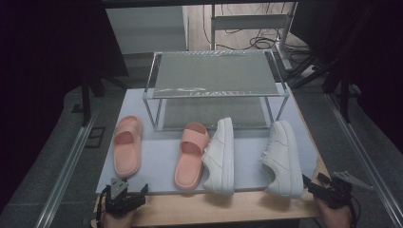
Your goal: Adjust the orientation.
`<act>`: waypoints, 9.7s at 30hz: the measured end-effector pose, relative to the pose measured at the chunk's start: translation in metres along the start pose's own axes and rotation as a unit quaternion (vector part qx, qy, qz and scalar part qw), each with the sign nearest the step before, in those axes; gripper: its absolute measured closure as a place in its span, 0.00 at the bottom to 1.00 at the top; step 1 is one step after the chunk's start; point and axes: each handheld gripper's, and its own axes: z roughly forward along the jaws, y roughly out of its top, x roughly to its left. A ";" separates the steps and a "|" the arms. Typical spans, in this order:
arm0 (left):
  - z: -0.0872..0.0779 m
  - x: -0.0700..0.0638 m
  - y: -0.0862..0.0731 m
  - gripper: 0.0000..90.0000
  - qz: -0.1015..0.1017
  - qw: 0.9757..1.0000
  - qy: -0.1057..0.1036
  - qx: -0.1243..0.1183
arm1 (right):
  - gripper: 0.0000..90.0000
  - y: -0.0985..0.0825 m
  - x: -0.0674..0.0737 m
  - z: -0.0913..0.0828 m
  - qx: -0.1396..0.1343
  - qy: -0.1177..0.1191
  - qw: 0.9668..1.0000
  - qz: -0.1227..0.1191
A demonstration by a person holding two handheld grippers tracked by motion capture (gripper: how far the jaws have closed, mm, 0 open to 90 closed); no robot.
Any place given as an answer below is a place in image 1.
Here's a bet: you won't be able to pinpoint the white metal stand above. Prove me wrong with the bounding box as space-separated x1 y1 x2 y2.
209 2 299 71

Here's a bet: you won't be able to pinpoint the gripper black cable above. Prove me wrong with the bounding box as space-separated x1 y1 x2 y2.
96 189 107 228
348 194 362 228

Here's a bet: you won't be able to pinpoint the white sneaker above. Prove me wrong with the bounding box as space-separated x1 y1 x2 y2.
201 117 236 197
259 119 304 199

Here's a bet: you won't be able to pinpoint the black floor plate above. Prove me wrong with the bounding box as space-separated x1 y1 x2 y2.
85 126 106 149

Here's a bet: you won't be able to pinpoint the aluminium floor rail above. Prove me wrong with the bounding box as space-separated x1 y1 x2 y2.
326 93 403 228
34 107 100 228

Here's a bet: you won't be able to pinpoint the black stand legs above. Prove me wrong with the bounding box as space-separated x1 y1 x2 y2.
80 75 129 127

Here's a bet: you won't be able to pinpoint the pink slipper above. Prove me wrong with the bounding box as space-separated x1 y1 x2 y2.
173 122 211 191
112 115 144 179

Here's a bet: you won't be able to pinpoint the bundle of black floor cables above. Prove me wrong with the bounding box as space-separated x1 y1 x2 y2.
202 3 313 65

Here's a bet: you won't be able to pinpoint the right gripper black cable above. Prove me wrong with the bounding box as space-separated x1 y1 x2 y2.
348 194 362 228

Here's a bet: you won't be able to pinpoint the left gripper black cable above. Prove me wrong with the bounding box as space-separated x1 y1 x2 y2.
96 189 107 228

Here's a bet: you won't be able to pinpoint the white foam board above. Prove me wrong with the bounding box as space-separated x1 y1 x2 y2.
95 83 318 195

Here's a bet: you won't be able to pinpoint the grey cabinet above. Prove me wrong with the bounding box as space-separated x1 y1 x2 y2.
105 6 188 55

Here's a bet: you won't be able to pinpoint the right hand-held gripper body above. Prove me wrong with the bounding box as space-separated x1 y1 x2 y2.
317 170 374 211

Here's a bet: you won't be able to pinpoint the person's right hand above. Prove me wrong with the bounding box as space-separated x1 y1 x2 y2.
313 197 354 228

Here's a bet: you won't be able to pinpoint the metal mesh shoe rack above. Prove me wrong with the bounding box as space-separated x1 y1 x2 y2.
142 48 291 131

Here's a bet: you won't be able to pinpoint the black tripod legs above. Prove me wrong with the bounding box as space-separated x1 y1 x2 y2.
286 53 354 124

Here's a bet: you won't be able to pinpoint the person's left hand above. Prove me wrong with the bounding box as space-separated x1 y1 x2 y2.
101 210 138 228

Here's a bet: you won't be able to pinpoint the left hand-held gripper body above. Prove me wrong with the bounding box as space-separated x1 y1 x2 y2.
104 177 146 219

